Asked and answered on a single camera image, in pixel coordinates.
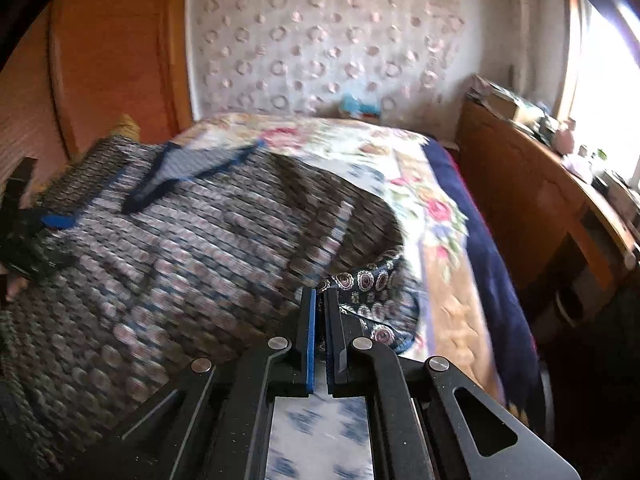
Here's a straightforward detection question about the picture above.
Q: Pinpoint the sheer window curtain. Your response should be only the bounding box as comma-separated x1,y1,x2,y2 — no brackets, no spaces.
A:
500,0,566,111

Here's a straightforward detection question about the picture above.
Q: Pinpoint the circle patterned wall curtain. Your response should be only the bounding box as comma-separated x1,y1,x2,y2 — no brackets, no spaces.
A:
187,0,481,126

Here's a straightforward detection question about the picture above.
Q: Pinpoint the pink kettle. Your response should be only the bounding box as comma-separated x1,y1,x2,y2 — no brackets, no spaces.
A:
554,120,577,155

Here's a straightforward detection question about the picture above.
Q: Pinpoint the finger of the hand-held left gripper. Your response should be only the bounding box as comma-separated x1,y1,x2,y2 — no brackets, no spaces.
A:
12,207,77,231

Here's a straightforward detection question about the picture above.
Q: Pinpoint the light blue cloth bundle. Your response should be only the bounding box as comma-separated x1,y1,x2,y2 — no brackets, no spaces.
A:
340,94,382,118

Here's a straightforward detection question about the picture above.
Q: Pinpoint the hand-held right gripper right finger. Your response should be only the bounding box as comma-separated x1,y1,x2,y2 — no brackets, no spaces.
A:
322,290,581,480

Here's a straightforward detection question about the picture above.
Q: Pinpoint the wooden bedside cabinet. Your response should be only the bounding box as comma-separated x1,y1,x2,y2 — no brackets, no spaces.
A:
457,97,640,321

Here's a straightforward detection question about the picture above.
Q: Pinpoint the cardboard box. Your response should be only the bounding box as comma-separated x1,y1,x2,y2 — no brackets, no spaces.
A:
487,91,522,121

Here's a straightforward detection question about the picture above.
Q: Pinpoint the window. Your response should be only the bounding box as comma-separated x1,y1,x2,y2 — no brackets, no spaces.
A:
560,0,640,181

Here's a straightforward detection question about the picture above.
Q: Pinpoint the stack of books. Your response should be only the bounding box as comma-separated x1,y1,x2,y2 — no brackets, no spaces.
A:
467,74,497,103

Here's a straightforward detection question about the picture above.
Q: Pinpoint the person's left hand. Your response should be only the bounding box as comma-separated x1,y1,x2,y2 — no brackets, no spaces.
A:
0,272,28,306

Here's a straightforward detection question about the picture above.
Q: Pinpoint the navy blue blanket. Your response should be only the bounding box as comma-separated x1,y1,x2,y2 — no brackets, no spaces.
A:
422,137,546,411

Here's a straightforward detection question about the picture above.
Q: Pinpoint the yellow patterned folded cloth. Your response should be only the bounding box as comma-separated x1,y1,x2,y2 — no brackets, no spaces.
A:
107,114,142,142

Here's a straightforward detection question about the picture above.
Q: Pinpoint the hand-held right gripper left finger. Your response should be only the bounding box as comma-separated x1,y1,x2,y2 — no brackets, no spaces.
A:
107,287,318,480

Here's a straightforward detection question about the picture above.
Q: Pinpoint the pink floral blanket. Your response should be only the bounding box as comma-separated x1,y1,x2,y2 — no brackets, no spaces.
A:
175,112,506,406

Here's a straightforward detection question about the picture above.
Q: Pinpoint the wooden wardrobe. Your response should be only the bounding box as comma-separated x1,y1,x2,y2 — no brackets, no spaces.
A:
0,0,193,201

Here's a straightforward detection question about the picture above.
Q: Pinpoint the navy medallion patterned garment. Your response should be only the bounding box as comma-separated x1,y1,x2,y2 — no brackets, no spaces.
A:
0,130,421,466

